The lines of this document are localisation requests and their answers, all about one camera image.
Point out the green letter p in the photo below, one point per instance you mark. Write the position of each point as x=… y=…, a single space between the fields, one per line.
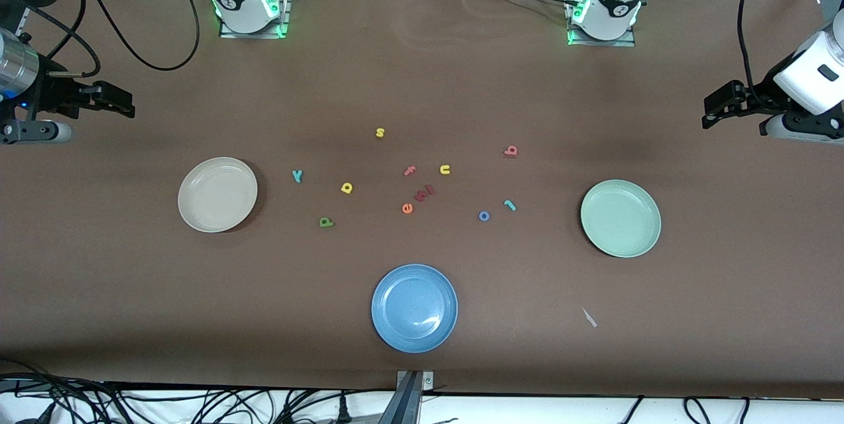
x=330 y=224

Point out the white paper scrap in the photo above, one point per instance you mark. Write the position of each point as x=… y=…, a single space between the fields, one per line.
x=589 y=318

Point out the blue plate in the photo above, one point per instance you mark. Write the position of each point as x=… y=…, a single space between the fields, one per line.
x=414 y=308

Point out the light green plate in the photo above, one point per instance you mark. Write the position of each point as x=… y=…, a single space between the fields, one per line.
x=620 y=226

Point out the black power plug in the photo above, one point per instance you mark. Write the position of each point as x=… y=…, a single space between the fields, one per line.
x=343 y=412

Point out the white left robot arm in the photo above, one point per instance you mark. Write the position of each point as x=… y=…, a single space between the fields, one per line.
x=613 y=2

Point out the brown table cover sheet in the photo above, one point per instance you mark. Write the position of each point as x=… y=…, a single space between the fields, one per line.
x=422 y=81

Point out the grey metal camera post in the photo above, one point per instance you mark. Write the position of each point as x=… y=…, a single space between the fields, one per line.
x=409 y=404

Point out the pink letter b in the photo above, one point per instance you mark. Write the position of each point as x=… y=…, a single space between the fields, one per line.
x=507 y=154

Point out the light brown plate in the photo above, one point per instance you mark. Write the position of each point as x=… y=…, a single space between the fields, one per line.
x=217 y=196

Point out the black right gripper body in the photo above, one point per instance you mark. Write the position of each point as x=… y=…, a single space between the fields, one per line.
x=54 y=91

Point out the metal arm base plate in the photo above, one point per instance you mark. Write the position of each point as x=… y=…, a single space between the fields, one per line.
x=575 y=41
x=285 y=12

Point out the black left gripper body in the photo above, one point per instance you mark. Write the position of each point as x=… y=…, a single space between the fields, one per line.
x=755 y=95

